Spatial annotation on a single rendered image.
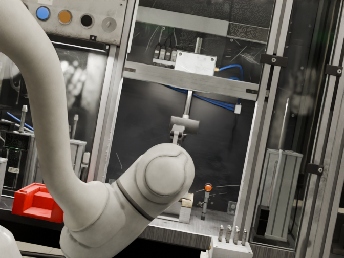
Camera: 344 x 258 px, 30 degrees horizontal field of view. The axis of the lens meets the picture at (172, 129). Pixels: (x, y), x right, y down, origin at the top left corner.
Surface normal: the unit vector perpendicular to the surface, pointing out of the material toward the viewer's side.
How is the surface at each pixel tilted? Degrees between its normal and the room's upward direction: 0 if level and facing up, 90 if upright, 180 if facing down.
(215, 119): 90
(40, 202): 90
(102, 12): 90
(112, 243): 110
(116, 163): 90
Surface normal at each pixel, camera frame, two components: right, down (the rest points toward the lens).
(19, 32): 0.65, 0.33
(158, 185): -0.08, 0.13
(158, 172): -0.12, -0.08
